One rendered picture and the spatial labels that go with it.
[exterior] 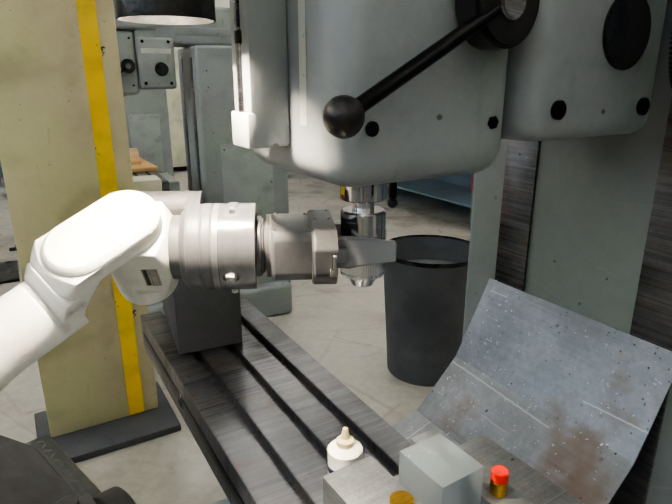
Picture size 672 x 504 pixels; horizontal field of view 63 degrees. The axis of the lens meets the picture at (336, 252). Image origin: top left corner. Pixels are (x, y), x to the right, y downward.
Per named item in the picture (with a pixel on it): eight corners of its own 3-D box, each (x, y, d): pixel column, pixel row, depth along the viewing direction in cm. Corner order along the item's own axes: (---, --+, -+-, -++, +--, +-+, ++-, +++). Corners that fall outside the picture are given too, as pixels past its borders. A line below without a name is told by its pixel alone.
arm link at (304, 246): (339, 216, 50) (205, 217, 49) (338, 313, 53) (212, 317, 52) (327, 189, 62) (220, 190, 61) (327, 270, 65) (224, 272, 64)
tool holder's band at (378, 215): (352, 226, 54) (352, 216, 54) (333, 215, 58) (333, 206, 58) (394, 221, 56) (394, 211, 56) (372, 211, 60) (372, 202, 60)
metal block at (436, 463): (438, 542, 50) (442, 488, 48) (397, 501, 55) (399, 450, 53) (479, 518, 53) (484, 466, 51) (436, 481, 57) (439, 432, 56)
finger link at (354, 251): (394, 264, 56) (334, 266, 56) (395, 234, 55) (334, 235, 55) (397, 270, 55) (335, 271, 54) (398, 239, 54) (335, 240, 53)
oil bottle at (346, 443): (338, 525, 63) (339, 443, 59) (321, 502, 66) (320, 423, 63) (368, 511, 65) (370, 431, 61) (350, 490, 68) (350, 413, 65)
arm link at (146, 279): (210, 258, 50) (80, 260, 49) (222, 313, 59) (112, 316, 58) (216, 165, 57) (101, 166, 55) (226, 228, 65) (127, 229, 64)
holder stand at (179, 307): (178, 355, 101) (168, 251, 95) (162, 311, 120) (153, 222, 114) (243, 343, 105) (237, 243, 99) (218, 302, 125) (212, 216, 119)
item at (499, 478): (498, 500, 51) (501, 478, 50) (485, 490, 52) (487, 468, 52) (510, 494, 52) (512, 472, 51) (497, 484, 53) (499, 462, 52)
